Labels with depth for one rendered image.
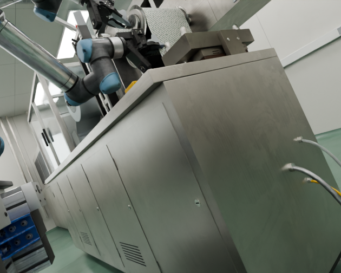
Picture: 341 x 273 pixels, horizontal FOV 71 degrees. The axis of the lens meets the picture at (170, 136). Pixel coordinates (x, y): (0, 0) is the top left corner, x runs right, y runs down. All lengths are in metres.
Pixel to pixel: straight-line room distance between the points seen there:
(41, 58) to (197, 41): 0.52
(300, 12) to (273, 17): 0.34
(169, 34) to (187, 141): 0.63
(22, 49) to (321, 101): 3.28
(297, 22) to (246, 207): 3.08
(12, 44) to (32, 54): 0.05
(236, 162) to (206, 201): 0.14
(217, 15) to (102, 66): 0.63
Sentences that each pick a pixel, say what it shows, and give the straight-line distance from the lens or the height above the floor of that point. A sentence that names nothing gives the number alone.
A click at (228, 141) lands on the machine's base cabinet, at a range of 0.72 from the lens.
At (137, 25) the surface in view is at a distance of 1.14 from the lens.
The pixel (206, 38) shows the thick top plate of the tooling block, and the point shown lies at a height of 1.00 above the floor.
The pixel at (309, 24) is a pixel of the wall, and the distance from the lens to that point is 3.55.
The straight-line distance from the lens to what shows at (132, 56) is 0.97.
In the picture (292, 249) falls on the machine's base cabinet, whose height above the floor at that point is 0.26.
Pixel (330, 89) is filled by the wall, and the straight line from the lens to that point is 3.52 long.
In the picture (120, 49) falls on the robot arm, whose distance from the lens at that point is 0.94.
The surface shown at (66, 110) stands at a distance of 1.93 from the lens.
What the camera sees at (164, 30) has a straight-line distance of 1.15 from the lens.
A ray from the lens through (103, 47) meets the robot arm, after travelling 0.91.
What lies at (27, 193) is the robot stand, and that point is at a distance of 0.91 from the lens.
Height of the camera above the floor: 0.70
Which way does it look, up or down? 2 degrees up
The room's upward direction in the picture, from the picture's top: 24 degrees counter-clockwise
